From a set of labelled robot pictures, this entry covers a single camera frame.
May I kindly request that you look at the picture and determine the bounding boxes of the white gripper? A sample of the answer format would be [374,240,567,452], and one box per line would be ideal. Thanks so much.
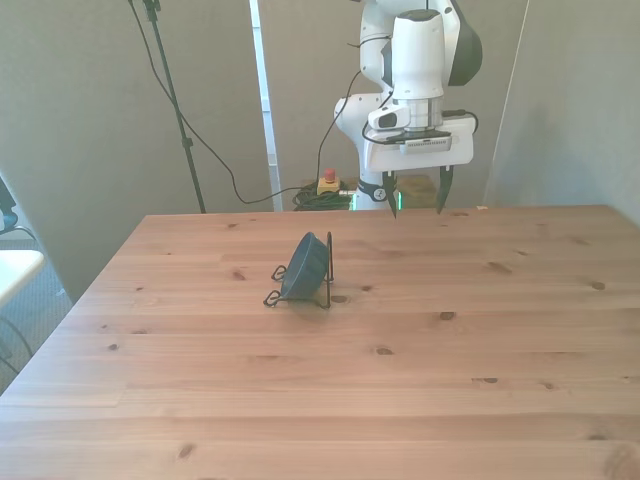
[363,113,475,221]

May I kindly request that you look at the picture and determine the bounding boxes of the dark blue bowl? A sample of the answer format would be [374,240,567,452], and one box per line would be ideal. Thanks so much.
[279,231,329,302]

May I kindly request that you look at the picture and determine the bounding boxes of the yellow emergency stop button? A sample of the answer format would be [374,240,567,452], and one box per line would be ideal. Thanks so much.
[317,168,343,196]

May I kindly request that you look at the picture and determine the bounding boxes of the black tripod stand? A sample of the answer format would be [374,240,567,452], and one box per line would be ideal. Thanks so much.
[142,0,208,215]

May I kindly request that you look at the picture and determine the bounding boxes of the white side table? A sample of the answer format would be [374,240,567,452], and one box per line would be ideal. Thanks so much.
[0,248,46,307]

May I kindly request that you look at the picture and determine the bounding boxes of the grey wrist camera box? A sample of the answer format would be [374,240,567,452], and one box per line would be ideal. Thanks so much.
[398,136,455,156]

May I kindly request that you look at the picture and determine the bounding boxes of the coiled black cable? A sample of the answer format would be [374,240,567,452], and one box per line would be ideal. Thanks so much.
[291,184,354,212]

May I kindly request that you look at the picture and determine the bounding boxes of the black wire dish rack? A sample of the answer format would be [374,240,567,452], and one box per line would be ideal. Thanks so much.
[262,230,336,310]

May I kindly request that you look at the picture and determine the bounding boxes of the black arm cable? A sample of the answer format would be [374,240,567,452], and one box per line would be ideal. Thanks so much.
[314,34,396,189]

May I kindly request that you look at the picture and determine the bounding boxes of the white panel frame strip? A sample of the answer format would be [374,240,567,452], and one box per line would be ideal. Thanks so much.
[248,0,284,213]

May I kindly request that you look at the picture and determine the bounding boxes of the black tripod cable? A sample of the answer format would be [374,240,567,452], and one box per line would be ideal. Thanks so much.
[127,0,321,206]

